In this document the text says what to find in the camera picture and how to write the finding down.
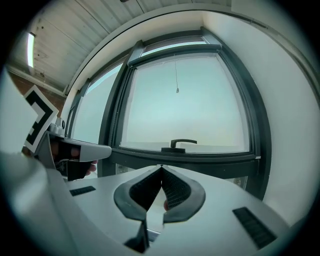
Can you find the person's left hand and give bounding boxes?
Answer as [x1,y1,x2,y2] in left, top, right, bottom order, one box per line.
[51,142,98,178]

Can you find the black window handle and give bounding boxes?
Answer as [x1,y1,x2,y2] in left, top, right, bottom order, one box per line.
[161,139,198,154]

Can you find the thin pull cord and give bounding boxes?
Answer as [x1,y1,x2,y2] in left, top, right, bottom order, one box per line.
[173,59,181,94]

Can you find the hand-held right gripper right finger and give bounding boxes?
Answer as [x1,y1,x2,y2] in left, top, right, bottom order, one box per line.
[162,166,206,225]

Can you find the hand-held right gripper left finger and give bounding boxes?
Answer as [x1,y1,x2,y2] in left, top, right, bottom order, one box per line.
[113,164,163,254]

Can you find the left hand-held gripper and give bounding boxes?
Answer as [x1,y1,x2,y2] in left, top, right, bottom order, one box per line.
[2,69,113,182]

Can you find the dark framed window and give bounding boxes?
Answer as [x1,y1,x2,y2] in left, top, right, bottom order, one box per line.
[66,26,273,202]

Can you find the long ceiling light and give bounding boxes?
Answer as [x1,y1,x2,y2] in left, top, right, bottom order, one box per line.
[26,31,36,68]

